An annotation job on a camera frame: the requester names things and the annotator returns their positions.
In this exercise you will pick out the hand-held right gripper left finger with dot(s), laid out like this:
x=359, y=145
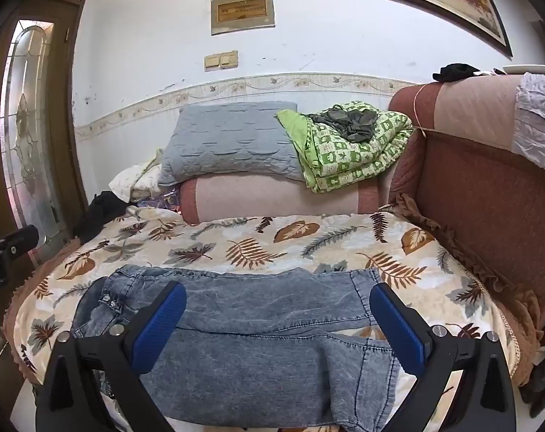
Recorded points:
x=159, y=324

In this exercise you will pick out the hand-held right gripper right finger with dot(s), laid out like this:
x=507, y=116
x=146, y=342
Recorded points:
x=396, y=324

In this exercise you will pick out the blue denim pants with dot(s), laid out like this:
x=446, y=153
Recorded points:
x=263, y=324

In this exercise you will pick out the colourful printed cloth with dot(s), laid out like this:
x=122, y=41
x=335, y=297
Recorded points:
x=164, y=200

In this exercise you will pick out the wooden door with glass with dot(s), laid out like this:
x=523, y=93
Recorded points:
x=29, y=121

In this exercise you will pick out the leaf print blanket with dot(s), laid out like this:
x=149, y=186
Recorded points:
x=263, y=238

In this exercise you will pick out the cream patterned pillow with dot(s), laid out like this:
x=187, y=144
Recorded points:
x=132, y=182

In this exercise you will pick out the green printed quilt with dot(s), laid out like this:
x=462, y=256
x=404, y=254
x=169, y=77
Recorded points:
x=344, y=162

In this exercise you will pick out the grey textured pillow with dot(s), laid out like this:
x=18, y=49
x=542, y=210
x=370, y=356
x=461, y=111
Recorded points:
x=227, y=144

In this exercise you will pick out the dark green garment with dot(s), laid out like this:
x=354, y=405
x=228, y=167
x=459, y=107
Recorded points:
x=349, y=123

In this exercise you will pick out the white ruffled cloth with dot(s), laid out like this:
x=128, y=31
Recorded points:
x=535, y=117

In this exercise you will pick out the small black cloth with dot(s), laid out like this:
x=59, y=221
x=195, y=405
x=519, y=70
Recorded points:
x=454, y=73

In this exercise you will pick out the beige light switch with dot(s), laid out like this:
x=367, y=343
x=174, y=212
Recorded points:
x=229, y=59
x=212, y=62

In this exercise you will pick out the framed wall plaque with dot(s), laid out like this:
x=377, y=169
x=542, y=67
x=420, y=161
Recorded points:
x=243, y=11

